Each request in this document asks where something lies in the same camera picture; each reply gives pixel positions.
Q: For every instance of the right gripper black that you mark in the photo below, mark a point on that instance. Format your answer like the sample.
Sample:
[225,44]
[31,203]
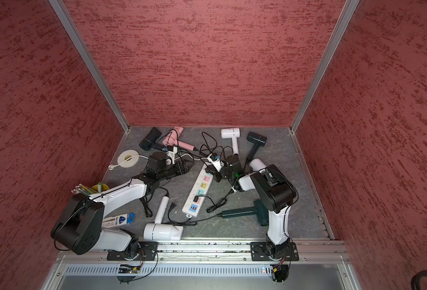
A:
[215,173]

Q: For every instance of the pink hair dryer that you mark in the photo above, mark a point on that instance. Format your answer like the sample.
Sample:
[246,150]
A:
[173,139]

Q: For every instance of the dark green hair dryer back right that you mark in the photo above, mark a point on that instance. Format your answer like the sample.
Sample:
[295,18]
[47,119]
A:
[258,141]

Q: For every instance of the dark green hair dryer front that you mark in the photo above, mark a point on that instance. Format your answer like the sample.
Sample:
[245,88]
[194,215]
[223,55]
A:
[258,210]

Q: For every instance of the white blue box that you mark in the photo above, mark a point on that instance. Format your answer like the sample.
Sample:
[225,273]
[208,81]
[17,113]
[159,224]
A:
[118,221]

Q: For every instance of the dark green hair dryer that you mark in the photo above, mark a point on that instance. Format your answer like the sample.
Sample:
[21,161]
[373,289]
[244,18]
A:
[258,210]
[258,141]

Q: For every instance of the yellow pencil cup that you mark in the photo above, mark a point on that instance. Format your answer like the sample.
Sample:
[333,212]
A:
[86,190]

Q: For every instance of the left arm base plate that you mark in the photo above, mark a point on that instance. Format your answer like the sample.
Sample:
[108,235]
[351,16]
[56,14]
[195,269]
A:
[138,251]

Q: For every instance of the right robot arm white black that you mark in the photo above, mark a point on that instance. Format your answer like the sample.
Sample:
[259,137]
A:
[275,191]

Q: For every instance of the white power strip coloured sockets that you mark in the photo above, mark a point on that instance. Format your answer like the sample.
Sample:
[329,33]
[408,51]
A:
[197,194]

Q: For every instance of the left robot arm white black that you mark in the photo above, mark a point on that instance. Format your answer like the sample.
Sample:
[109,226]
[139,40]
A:
[79,228]

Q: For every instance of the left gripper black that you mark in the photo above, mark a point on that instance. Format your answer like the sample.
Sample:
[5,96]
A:
[185,170]

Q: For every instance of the large white hair dryer front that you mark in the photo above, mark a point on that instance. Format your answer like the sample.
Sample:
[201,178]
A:
[159,232]

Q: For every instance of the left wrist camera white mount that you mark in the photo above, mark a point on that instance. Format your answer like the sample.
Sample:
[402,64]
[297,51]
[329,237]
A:
[171,152]

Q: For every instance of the black hair dryer back left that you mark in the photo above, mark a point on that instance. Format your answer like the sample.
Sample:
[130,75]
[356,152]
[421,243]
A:
[149,142]

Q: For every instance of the white tape roll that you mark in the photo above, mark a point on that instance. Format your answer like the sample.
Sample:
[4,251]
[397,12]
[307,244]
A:
[128,158]

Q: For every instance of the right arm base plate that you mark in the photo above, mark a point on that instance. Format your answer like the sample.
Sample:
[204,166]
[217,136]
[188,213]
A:
[267,251]

